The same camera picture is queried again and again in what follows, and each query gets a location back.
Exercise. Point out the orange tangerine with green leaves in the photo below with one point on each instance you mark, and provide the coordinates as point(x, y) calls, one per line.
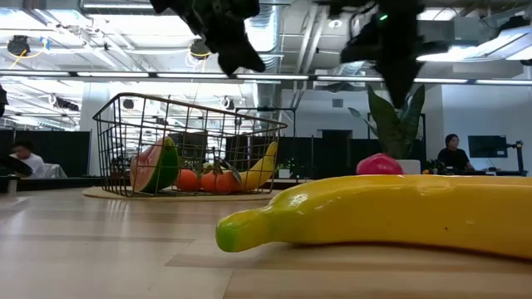
point(216, 182)

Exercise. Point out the wide silver spiral duct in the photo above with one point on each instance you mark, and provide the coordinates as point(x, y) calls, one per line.
point(272, 33)

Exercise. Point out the person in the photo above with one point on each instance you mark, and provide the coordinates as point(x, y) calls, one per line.
point(453, 158)
point(33, 164)

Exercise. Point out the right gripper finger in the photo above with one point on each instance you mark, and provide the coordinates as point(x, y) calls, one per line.
point(404, 79)
point(390, 79)

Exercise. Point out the white plant pot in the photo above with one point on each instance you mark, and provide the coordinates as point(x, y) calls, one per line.
point(411, 167)

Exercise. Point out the long linear ceiling light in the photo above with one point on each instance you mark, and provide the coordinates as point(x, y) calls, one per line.
point(112, 74)

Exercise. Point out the bright ceiling light panel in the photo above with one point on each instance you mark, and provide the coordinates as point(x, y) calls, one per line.
point(457, 53)

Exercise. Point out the small potted plant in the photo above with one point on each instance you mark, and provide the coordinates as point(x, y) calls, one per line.
point(291, 170)

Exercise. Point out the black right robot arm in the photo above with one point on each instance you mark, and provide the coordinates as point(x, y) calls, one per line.
point(399, 3)

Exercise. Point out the dark office desk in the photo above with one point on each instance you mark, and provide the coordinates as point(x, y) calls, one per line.
point(494, 173)

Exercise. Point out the plastic watermelon slice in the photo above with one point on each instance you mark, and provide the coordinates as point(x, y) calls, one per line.
point(160, 170)

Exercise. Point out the yellow plastic banana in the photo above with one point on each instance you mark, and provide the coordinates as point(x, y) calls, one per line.
point(257, 174)
point(374, 212)

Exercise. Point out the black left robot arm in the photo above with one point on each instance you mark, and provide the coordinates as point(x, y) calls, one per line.
point(166, 5)

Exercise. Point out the narrow silver spiral duct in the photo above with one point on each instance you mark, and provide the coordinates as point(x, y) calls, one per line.
point(399, 8)

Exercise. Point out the black computer monitor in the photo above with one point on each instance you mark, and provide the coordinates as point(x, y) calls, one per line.
point(486, 146)

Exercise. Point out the grey wall vent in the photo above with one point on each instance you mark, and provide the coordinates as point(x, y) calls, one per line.
point(338, 103)

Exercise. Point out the round woven beige mat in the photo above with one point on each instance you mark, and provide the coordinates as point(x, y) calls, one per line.
point(95, 193)

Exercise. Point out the round ceiling sensor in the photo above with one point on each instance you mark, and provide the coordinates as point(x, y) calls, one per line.
point(335, 23)

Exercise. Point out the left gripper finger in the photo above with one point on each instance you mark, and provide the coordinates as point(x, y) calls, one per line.
point(249, 58)
point(230, 62)

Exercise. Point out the tall green snake plant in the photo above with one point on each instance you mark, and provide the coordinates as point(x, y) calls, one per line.
point(411, 124)

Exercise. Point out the plain orange plastic fruit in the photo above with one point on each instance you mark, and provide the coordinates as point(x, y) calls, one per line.
point(187, 180)

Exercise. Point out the white building column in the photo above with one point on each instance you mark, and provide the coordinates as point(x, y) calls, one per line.
point(93, 104)

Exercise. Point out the black room partition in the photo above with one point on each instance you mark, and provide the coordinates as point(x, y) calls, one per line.
point(332, 153)
point(62, 149)

